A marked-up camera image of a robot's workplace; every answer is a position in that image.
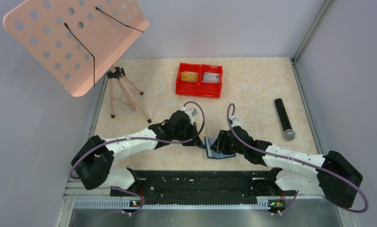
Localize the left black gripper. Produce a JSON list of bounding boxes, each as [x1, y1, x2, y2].
[[173, 122, 203, 146]]

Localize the navy blue card holder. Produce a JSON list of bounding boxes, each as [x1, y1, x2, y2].
[[199, 137, 236, 159]]

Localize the gold VIP card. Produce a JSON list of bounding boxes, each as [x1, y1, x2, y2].
[[180, 71, 198, 83]]

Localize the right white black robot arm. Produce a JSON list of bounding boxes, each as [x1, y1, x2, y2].
[[206, 126, 363, 208]]

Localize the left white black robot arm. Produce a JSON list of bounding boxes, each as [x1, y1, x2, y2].
[[71, 108, 199, 195]]

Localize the silver card in bin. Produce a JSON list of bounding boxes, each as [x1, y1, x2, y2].
[[202, 72, 220, 84]]

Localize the right red plastic bin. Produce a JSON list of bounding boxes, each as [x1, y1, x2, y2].
[[198, 64, 223, 98]]

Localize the red plastic bin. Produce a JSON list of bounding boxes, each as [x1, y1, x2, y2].
[[198, 64, 223, 98], [175, 62, 201, 96]]

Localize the left red plastic bin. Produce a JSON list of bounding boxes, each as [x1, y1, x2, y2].
[[175, 62, 201, 96]]

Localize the black microphone with grey head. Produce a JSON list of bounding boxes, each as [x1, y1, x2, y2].
[[274, 98, 296, 141]]

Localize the pink tripod stand legs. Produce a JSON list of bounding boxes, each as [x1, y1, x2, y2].
[[106, 65, 152, 123]]

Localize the pink perforated music stand desk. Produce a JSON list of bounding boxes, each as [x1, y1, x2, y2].
[[3, 0, 149, 97]]

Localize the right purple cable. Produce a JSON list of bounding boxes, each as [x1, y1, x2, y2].
[[226, 103, 370, 214]]

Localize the purple cable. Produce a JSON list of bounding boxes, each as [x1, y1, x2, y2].
[[69, 101, 206, 217], [226, 103, 370, 214]]

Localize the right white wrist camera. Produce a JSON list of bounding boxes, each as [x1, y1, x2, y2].
[[228, 116, 242, 128]]

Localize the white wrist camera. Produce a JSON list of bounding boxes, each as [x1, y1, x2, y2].
[[228, 116, 242, 128], [181, 106, 197, 125]]

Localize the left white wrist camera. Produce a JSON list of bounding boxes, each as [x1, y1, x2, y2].
[[181, 106, 197, 125]]

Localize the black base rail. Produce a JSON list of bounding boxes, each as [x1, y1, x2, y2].
[[64, 170, 296, 212]]

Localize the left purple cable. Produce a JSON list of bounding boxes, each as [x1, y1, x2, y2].
[[69, 101, 206, 217]]

